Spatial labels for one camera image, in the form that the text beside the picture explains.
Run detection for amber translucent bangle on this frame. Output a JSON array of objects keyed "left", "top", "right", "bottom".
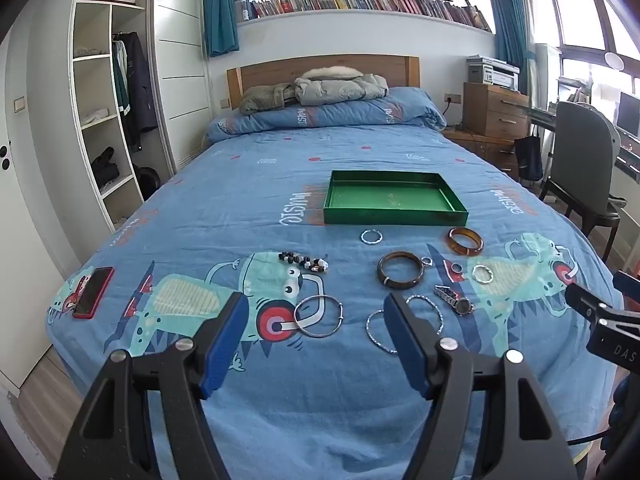
[{"left": 447, "top": 227, "right": 484, "bottom": 257}]

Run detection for blue printed bedsheet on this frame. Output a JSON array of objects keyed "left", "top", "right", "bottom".
[{"left": 44, "top": 127, "right": 626, "bottom": 480}]

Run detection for grey chair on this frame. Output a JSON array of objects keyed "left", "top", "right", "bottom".
[{"left": 539, "top": 101, "right": 623, "bottom": 261}]

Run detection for black cable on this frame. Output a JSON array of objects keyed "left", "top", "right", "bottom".
[{"left": 567, "top": 425, "right": 615, "bottom": 447}]

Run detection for black bag on floor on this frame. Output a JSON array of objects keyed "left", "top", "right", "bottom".
[{"left": 134, "top": 166, "right": 162, "bottom": 201}]

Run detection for silver wristwatch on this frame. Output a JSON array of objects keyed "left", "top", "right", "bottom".
[{"left": 433, "top": 285, "right": 475, "bottom": 317}]

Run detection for wooden dresser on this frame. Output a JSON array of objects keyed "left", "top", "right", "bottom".
[{"left": 462, "top": 82, "right": 531, "bottom": 141}]

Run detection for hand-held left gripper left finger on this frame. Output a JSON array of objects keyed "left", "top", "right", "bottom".
[{"left": 54, "top": 291, "right": 250, "bottom": 480}]

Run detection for silver beaded bracelet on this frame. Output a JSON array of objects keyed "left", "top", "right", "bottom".
[{"left": 405, "top": 294, "right": 445, "bottom": 336}]

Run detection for white printer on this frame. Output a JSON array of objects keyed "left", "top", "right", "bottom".
[{"left": 466, "top": 55, "right": 521, "bottom": 92}]

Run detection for teal curtain beside wardrobe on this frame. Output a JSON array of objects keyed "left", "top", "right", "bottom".
[{"left": 201, "top": 0, "right": 241, "bottom": 58}]

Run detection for pearl bead necklace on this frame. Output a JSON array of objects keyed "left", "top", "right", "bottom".
[{"left": 365, "top": 309, "right": 401, "bottom": 355}]

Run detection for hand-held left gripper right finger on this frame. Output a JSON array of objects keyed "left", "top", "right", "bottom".
[{"left": 382, "top": 292, "right": 581, "bottom": 480}]

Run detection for dark hanging coat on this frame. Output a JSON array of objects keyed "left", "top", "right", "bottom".
[{"left": 122, "top": 31, "right": 160, "bottom": 153}]

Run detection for teal curtain beside printer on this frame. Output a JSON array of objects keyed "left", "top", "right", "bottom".
[{"left": 486, "top": 0, "right": 536, "bottom": 96}]

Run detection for white open shelf unit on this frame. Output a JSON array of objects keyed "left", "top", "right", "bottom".
[{"left": 70, "top": 0, "right": 161, "bottom": 231}]

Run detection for white wardrobe door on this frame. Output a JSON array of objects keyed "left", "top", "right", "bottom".
[{"left": 150, "top": 0, "right": 211, "bottom": 176}]

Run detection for black bag on shelf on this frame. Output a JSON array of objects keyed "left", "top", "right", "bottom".
[{"left": 91, "top": 147, "right": 121, "bottom": 191}]

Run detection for wooden nightstand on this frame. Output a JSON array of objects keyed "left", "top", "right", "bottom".
[{"left": 442, "top": 127, "right": 521, "bottom": 178}]

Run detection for red smartphone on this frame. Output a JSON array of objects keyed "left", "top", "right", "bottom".
[{"left": 72, "top": 266, "right": 115, "bottom": 320}]

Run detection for green and white hanging garment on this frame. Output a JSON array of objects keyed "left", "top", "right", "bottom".
[{"left": 111, "top": 40, "right": 132, "bottom": 121}]

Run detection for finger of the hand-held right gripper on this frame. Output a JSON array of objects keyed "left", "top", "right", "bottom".
[
  {"left": 612, "top": 270, "right": 640, "bottom": 297},
  {"left": 565, "top": 284, "right": 608, "bottom": 318}
]

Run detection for dark brown bangle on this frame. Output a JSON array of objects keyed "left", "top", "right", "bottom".
[{"left": 377, "top": 251, "right": 425, "bottom": 290}]

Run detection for black and white bead bracelet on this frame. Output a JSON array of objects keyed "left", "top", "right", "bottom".
[{"left": 278, "top": 250, "right": 330, "bottom": 274}]

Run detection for dark tote bag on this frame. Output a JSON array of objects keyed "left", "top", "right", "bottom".
[{"left": 514, "top": 135, "right": 545, "bottom": 183}]

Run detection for grey puffer jacket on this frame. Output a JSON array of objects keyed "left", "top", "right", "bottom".
[{"left": 226, "top": 55, "right": 421, "bottom": 108}]

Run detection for row of books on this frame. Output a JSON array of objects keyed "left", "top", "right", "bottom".
[{"left": 240, "top": 0, "right": 493, "bottom": 31}]

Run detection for computer monitor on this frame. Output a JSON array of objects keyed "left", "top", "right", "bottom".
[{"left": 616, "top": 91, "right": 640, "bottom": 138}]

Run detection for olive fleece jacket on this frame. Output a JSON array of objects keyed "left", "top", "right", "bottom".
[{"left": 239, "top": 84, "right": 301, "bottom": 115}]

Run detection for folded blue quilt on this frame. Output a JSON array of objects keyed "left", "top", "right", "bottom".
[{"left": 204, "top": 86, "right": 447, "bottom": 143}]

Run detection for large thin silver bangle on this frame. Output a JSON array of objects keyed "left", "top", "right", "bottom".
[{"left": 293, "top": 295, "right": 345, "bottom": 338}]

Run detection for green metal tray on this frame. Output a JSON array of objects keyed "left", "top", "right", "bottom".
[{"left": 322, "top": 170, "right": 470, "bottom": 227}]

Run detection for grey down jacket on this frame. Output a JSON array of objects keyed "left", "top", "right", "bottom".
[{"left": 294, "top": 66, "right": 390, "bottom": 107}]

